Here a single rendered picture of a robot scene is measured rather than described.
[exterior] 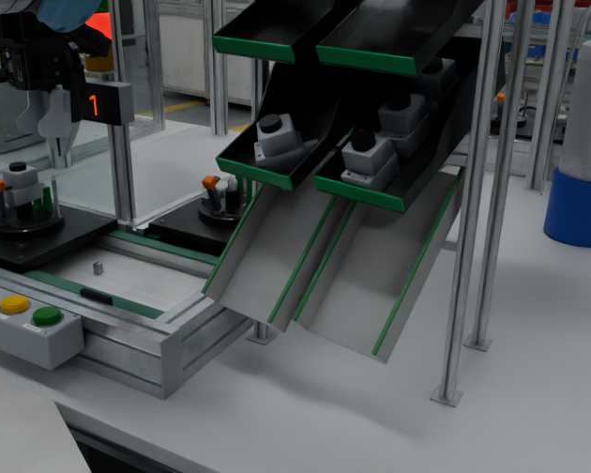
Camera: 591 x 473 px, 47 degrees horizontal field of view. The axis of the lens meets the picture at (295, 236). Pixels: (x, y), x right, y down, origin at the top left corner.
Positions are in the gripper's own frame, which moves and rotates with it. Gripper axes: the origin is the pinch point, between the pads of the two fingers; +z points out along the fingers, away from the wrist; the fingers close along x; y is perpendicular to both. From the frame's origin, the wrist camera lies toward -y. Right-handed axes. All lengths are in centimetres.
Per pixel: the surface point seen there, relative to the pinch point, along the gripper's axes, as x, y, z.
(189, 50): -346, -475, 73
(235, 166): 18.6, -11.9, 3.0
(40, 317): -6.1, 3.0, 26.1
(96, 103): -23.3, -29.2, 2.8
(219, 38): 16.3, -12.1, -13.4
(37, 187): -33.2, -21.8, 18.4
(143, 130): -87, -112, 35
